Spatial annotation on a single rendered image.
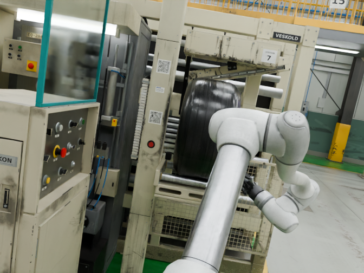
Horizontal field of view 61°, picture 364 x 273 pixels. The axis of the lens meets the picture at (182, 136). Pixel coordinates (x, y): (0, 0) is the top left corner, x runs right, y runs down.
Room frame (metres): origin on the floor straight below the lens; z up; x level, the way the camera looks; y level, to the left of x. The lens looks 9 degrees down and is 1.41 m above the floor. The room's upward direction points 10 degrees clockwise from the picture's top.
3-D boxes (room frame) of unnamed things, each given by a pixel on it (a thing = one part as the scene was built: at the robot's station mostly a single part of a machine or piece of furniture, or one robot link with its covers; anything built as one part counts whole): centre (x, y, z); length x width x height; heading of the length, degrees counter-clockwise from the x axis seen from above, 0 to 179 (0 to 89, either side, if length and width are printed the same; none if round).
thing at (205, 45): (2.14, -0.22, 1.71); 0.61 x 0.25 x 0.15; 88
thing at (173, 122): (2.23, 0.12, 1.05); 0.20 x 0.15 x 0.30; 88
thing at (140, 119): (1.81, 0.25, 1.19); 0.05 x 0.04 x 0.48; 178
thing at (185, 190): (1.71, -0.08, 0.83); 0.36 x 0.09 x 0.06; 88
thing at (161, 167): (1.85, 0.09, 0.90); 0.40 x 0.03 x 0.10; 178
